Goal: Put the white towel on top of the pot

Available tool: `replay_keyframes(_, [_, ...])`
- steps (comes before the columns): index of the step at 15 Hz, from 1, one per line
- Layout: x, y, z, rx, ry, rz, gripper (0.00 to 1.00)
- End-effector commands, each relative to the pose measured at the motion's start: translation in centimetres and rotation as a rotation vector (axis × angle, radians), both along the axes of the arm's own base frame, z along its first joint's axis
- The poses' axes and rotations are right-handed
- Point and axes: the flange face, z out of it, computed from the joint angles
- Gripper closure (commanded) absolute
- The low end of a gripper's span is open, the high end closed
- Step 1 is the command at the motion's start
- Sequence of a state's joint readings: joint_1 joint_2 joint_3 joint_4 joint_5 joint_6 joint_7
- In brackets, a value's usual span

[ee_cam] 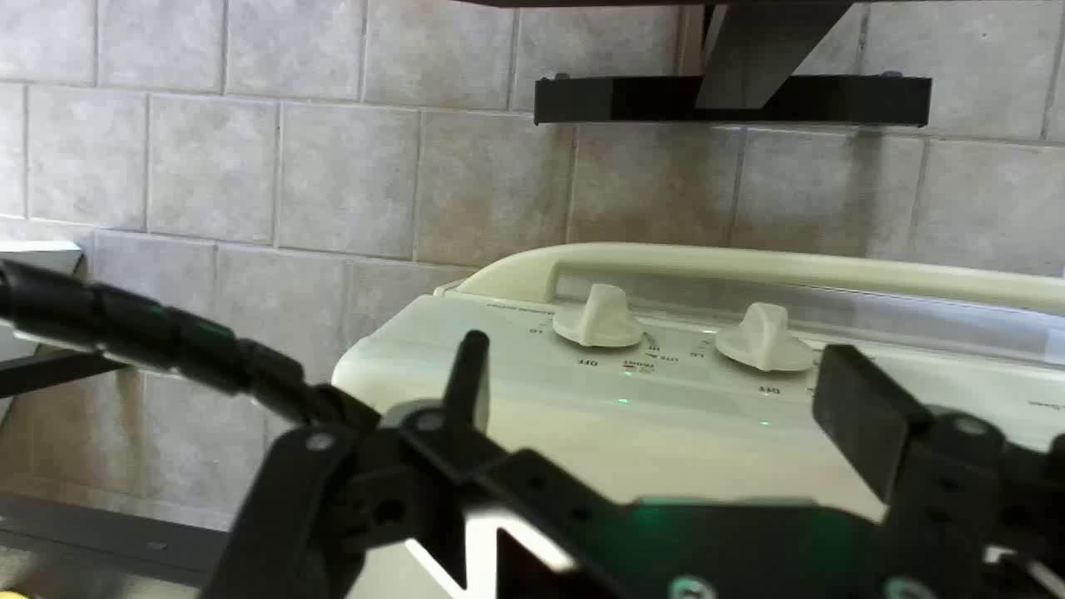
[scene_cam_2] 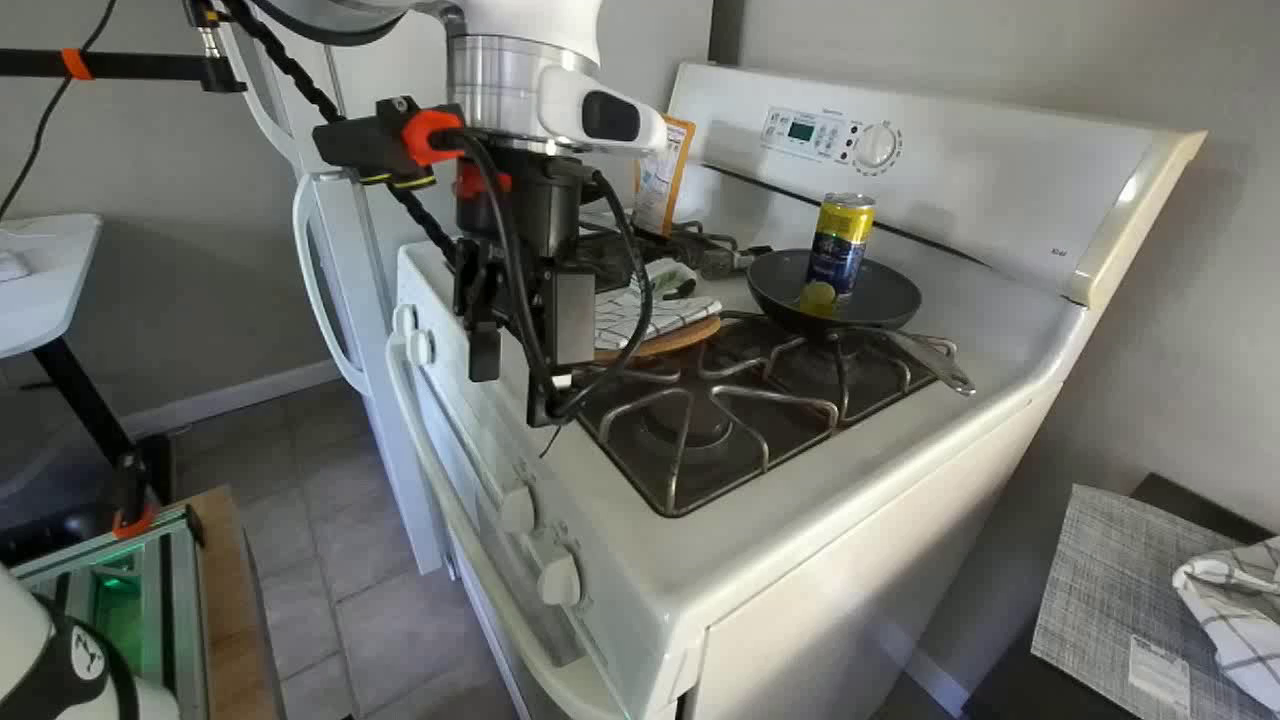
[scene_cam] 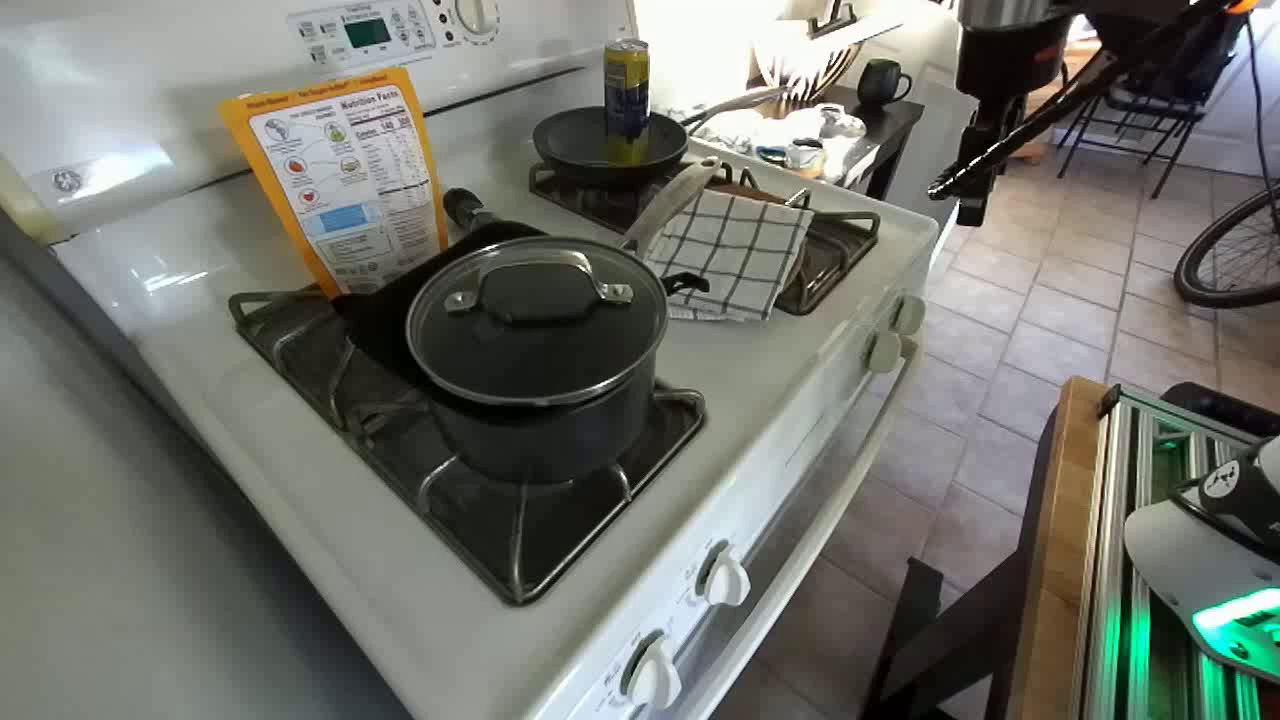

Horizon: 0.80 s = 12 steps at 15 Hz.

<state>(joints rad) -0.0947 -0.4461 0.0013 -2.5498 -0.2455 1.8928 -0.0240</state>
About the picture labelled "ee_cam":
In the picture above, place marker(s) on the white stove knob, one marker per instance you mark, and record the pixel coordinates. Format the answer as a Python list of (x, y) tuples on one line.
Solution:
[(600, 322), (763, 342)]

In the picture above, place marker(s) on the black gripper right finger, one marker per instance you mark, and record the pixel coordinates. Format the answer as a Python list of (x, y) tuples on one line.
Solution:
[(869, 416)]

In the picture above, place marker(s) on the black wall shelf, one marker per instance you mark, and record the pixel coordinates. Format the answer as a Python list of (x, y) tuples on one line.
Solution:
[(749, 71)]

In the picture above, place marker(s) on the white gas stove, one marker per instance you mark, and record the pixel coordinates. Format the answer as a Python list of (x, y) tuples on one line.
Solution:
[(674, 416)]

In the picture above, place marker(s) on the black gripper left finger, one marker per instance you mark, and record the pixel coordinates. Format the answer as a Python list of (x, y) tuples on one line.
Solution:
[(468, 388)]

